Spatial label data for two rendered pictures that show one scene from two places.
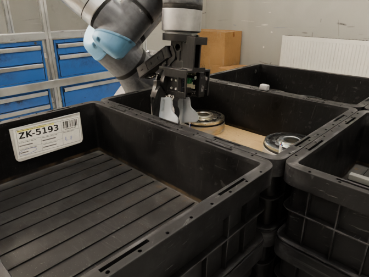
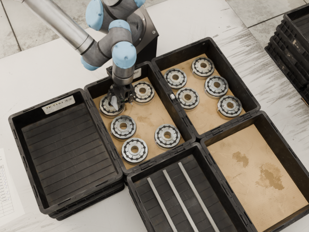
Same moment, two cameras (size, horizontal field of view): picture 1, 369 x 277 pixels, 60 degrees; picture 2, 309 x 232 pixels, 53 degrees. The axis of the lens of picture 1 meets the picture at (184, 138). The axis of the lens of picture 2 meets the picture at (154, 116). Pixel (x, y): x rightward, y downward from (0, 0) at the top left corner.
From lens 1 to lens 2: 0.94 m
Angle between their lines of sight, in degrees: 43
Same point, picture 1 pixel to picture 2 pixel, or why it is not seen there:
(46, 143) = (58, 107)
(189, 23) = (123, 83)
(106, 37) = (86, 66)
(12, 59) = not seen: outside the picture
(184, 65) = (121, 93)
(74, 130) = (70, 101)
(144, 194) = (92, 146)
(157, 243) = (72, 200)
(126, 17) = (96, 59)
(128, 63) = not seen: hidden behind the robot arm
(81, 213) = (67, 150)
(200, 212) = (86, 193)
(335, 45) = not seen: outside the picture
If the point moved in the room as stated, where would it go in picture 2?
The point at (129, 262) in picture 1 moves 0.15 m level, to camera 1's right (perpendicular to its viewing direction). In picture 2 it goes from (64, 204) to (105, 220)
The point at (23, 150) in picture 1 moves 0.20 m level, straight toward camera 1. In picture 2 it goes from (48, 111) to (50, 159)
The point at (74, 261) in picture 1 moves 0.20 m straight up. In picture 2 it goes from (61, 174) to (47, 158)
